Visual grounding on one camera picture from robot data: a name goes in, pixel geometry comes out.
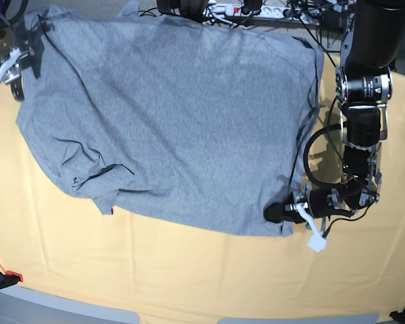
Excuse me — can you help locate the yellow tablecloth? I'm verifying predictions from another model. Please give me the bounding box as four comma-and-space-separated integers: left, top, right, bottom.
0, 74, 405, 323

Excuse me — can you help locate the grey t-shirt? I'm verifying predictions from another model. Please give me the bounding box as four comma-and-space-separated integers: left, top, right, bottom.
16, 1, 324, 236

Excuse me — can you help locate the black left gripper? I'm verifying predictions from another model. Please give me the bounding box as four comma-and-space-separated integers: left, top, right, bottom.
263, 188, 353, 223

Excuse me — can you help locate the black power adapter box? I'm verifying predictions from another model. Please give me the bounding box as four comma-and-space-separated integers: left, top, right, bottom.
320, 9, 348, 33

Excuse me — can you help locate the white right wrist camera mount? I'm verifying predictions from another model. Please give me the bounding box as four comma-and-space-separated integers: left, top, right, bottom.
0, 47, 30, 102

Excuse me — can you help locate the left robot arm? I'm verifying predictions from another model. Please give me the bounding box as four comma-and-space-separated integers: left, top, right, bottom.
263, 1, 405, 223

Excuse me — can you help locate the white power strip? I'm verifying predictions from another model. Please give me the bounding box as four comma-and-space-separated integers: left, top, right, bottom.
202, 2, 321, 25

